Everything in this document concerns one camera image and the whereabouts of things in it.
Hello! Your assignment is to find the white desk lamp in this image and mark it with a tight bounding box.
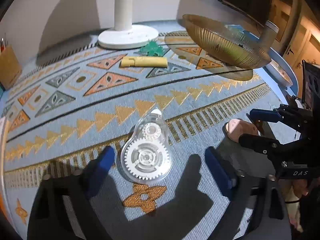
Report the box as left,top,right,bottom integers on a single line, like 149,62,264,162
98,0,159,50

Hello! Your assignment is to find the teal crystal plastic figure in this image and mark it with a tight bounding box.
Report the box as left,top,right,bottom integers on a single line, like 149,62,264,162
138,41,164,57

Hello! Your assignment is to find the patterned blue table runner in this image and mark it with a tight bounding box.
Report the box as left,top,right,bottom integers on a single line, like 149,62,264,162
1,21,297,239

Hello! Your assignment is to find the cork pen holder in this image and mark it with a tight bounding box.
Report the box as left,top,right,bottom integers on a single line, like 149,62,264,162
0,45,22,90

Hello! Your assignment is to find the yellow eraser bar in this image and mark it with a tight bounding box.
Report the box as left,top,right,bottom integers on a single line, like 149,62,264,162
120,56,168,68

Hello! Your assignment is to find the clear correction tape dispenser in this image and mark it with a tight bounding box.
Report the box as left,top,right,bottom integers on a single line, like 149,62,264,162
120,108,172,184

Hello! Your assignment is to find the pink card box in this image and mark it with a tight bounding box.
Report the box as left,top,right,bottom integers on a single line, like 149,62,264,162
225,119,259,142

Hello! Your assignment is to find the amber ribbed glass bowl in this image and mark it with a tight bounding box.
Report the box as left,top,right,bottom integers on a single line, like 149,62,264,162
183,14,271,69

